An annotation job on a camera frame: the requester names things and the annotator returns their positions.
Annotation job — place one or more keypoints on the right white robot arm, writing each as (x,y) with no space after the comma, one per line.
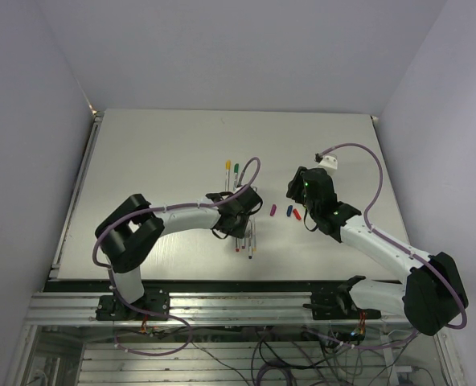
(429,291)

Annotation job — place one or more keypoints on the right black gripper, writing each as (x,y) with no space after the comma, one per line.
(295,186)

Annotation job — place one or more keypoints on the red pen cap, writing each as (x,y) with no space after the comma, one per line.
(297,214)

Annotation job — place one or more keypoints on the blue marker pen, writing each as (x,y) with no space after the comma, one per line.
(249,242)

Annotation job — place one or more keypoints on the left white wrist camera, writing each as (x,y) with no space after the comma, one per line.
(242,187)

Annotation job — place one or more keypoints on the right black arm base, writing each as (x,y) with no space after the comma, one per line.
(334,301)

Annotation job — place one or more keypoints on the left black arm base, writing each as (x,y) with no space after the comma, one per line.
(153,305)

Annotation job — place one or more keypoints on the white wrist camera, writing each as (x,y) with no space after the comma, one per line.
(328,162)
(242,187)

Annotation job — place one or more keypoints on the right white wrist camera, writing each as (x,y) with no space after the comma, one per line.
(328,162)

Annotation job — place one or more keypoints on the yellow marker pen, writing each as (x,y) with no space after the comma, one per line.
(228,175)

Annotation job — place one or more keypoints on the aluminium frame rail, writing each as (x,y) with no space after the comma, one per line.
(218,309)

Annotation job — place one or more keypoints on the green marker pen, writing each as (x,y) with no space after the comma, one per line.
(236,171)

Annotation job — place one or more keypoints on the orange marker pen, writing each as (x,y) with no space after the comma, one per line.
(253,235)

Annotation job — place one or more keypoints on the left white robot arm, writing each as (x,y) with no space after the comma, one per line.
(128,235)

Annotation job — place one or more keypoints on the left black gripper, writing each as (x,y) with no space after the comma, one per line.
(237,232)

